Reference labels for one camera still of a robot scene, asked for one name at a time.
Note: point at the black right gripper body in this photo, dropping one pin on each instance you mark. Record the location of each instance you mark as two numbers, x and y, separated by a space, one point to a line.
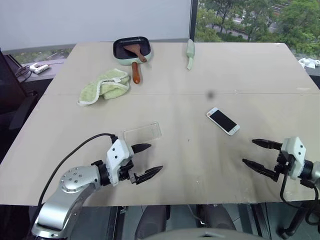
283 163

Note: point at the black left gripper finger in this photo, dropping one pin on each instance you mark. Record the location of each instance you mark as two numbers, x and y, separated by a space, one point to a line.
150 173
141 147

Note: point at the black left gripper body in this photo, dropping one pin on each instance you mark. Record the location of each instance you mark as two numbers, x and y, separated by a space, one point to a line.
127 172

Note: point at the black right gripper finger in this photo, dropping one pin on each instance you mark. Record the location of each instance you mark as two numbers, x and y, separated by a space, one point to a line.
267 144
260 168

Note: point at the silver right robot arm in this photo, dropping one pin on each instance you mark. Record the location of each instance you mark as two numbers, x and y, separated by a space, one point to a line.
312 172

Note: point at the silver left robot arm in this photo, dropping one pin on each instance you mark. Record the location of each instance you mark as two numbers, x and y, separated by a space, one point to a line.
72 180

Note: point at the clear transparent phone case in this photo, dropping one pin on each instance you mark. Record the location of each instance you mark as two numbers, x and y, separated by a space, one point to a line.
143 132

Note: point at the dark rounded shape under table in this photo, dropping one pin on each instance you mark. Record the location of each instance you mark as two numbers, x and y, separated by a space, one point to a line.
151 221
216 217

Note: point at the white smartphone with black screen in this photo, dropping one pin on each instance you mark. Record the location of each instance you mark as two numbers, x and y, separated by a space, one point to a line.
222 121

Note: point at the dark metal table leg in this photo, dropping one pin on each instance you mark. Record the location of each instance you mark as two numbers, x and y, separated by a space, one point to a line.
258 220
112 222

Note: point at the light green towel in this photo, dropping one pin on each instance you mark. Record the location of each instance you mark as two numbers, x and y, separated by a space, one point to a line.
105 87

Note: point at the grey rounded robot torso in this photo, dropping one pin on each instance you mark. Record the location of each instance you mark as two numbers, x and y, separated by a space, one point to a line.
205 235

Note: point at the white crumpled paper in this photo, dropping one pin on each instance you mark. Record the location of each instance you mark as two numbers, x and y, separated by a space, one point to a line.
310 62

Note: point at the brown wooden spatula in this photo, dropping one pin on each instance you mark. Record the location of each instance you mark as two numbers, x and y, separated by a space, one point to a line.
132 50

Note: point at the white power strip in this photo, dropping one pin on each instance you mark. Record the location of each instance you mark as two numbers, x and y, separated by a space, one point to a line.
40 68

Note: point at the white roller blind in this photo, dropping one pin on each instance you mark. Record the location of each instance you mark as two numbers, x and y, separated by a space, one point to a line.
95 20

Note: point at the dark furniture beside table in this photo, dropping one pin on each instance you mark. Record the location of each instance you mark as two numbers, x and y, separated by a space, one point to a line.
12 95

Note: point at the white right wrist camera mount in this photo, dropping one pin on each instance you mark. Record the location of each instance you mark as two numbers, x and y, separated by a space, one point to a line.
296 152

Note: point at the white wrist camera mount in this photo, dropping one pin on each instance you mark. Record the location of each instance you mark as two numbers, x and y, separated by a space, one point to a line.
296 152
116 153

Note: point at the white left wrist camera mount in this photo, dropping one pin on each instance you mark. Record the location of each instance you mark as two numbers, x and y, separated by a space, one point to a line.
116 153

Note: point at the dark window frame post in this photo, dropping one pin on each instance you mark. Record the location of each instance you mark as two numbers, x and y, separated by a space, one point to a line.
193 20

